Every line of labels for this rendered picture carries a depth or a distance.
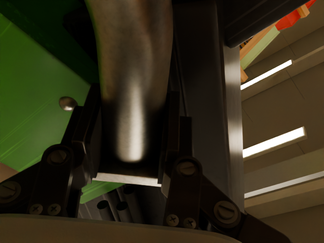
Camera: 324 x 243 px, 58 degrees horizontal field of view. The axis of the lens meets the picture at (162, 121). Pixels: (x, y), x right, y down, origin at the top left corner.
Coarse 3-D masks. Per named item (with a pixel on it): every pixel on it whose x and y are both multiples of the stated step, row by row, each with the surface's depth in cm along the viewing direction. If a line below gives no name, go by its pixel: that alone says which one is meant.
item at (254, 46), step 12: (312, 0) 323; (300, 12) 313; (276, 24) 327; (288, 24) 315; (264, 36) 301; (240, 48) 283; (252, 48) 297; (264, 48) 302; (240, 60) 285; (252, 60) 297
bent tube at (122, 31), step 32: (96, 0) 9; (128, 0) 9; (160, 0) 9; (96, 32) 10; (128, 32) 10; (160, 32) 10; (128, 64) 11; (160, 64) 11; (128, 96) 12; (160, 96) 12; (128, 128) 13; (160, 128) 14; (128, 160) 15
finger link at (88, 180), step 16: (96, 96) 14; (80, 112) 14; (96, 112) 13; (80, 128) 12; (96, 128) 13; (80, 144) 12; (96, 144) 14; (80, 160) 12; (96, 160) 14; (16, 176) 11; (32, 176) 11; (80, 176) 12; (0, 192) 11; (16, 192) 11; (0, 208) 11; (16, 208) 11
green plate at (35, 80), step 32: (0, 0) 14; (32, 0) 17; (64, 0) 20; (0, 32) 14; (32, 32) 14; (64, 32) 18; (0, 64) 15; (32, 64) 15; (64, 64) 15; (0, 96) 17; (32, 96) 17; (0, 128) 19; (32, 128) 19; (64, 128) 19; (0, 160) 22; (32, 160) 22; (96, 192) 24
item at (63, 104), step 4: (64, 96) 17; (60, 100) 17; (64, 100) 17; (68, 100) 17; (72, 100) 17; (60, 104) 17; (64, 104) 17; (68, 104) 17; (72, 104) 17; (76, 104) 17; (64, 108) 17; (68, 108) 17; (72, 108) 17
